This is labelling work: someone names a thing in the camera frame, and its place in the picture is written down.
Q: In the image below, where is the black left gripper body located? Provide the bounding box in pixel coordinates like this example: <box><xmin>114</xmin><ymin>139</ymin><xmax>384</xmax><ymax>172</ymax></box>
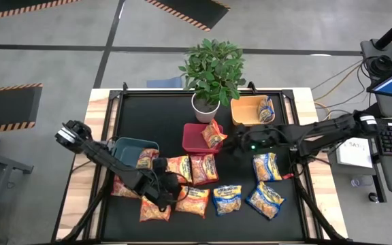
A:
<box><xmin>141</xmin><ymin>171</ymin><xmax>184</xmax><ymax>206</ymax></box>

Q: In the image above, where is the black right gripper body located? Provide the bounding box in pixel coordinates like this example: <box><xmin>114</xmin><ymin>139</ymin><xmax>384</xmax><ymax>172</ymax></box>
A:
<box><xmin>240</xmin><ymin>125</ymin><xmax>281</xmax><ymax>154</ymax></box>

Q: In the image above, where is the orange Maruchan ramen pack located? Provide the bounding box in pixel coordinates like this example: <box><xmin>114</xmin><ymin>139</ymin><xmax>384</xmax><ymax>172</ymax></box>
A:
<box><xmin>139</xmin><ymin>196</ymin><xmax>172</xmax><ymax>223</ymax></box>
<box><xmin>201</xmin><ymin>118</ymin><xmax>229</xmax><ymax>150</ymax></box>
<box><xmin>166</xmin><ymin>155</ymin><xmax>193</xmax><ymax>184</ymax></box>
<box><xmin>175</xmin><ymin>185</ymin><xmax>211</xmax><ymax>219</ymax></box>

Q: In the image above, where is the blue Maruchan ramen pack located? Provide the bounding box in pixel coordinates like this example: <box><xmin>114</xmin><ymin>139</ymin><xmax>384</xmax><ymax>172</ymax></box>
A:
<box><xmin>257</xmin><ymin>96</ymin><xmax>276</xmax><ymax>124</ymax></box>
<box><xmin>252</xmin><ymin>152</ymin><xmax>284</xmax><ymax>183</ymax></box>
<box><xmin>245</xmin><ymin>180</ymin><xmax>286</xmax><ymax>221</ymax></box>
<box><xmin>212</xmin><ymin>184</ymin><xmax>243</xmax><ymax>216</ymax></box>

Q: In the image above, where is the red Maruchan ramen pack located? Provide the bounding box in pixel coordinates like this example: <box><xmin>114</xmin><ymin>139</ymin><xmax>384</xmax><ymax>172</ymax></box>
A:
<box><xmin>110</xmin><ymin>174</ymin><xmax>139</xmax><ymax>200</ymax></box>
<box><xmin>189</xmin><ymin>152</ymin><xmax>220</xmax><ymax>186</ymax></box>
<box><xmin>135</xmin><ymin>148</ymin><xmax>161</xmax><ymax>170</ymax></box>

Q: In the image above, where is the red plastic bin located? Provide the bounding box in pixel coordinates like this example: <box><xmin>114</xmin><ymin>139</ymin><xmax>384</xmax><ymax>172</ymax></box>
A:
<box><xmin>181</xmin><ymin>122</ymin><xmax>225</xmax><ymax>154</ymax></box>

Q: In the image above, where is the blue-grey plastic bin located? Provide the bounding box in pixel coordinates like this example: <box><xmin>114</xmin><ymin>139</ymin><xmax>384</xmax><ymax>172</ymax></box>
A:
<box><xmin>112</xmin><ymin>137</ymin><xmax>160</xmax><ymax>171</ymax></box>

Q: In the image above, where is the yellow plastic bin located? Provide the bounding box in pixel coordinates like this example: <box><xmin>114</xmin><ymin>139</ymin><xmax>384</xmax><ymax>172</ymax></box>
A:
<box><xmin>230</xmin><ymin>95</ymin><xmax>276</xmax><ymax>127</ymax></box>

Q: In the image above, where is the white plant pot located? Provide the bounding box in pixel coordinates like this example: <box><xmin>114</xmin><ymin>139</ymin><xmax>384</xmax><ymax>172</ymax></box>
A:
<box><xmin>191</xmin><ymin>92</ymin><xmax>221</xmax><ymax>124</ymax></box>

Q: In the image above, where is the black table mat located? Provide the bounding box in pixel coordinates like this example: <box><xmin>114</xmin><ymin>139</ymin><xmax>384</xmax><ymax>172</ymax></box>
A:
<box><xmin>101</xmin><ymin>93</ymin><xmax>306</xmax><ymax>242</ymax></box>

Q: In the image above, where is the green leafy artificial plant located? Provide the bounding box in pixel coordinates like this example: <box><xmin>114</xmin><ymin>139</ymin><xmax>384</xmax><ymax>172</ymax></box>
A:
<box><xmin>178</xmin><ymin>37</ymin><xmax>247</xmax><ymax>108</ymax></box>

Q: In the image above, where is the blue chair seat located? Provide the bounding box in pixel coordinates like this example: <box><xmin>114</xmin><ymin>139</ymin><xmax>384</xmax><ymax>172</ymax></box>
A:
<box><xmin>146</xmin><ymin>76</ymin><xmax>184</xmax><ymax>90</ymax></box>

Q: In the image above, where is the white note board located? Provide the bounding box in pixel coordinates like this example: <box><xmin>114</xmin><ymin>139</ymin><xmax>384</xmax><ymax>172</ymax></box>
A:
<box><xmin>335</xmin><ymin>133</ymin><xmax>374</xmax><ymax>169</ymax></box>

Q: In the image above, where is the clear plastic bottle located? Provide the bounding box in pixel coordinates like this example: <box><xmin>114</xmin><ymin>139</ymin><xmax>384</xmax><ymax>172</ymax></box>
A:
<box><xmin>350</xmin><ymin>174</ymin><xmax>374</xmax><ymax>189</ymax></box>

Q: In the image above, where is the black hazard-striped floor mat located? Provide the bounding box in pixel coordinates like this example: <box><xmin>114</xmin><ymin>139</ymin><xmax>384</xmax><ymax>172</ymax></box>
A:
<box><xmin>144</xmin><ymin>0</ymin><xmax>231</xmax><ymax>33</ymax></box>
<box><xmin>0</xmin><ymin>82</ymin><xmax>44</xmax><ymax>133</ymax></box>
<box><xmin>0</xmin><ymin>0</ymin><xmax>83</xmax><ymax>22</ymax></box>

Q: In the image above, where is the grey stand base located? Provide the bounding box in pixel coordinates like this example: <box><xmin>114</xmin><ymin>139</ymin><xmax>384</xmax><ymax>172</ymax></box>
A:
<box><xmin>359</xmin><ymin>38</ymin><xmax>392</xmax><ymax>82</ymax></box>

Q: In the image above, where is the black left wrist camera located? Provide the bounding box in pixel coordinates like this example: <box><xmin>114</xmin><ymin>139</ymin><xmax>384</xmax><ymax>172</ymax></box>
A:
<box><xmin>152</xmin><ymin>157</ymin><xmax>169</xmax><ymax>174</ymax></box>

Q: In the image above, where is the yellow floor cable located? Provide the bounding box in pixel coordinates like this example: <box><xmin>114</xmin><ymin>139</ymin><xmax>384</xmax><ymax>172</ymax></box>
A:
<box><xmin>313</xmin><ymin>63</ymin><xmax>365</xmax><ymax>125</ymax></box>

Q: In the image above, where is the coiled black cable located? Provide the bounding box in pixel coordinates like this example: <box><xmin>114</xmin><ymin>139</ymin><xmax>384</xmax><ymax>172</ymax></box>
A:
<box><xmin>367</xmin><ymin>54</ymin><xmax>392</xmax><ymax>78</ymax></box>

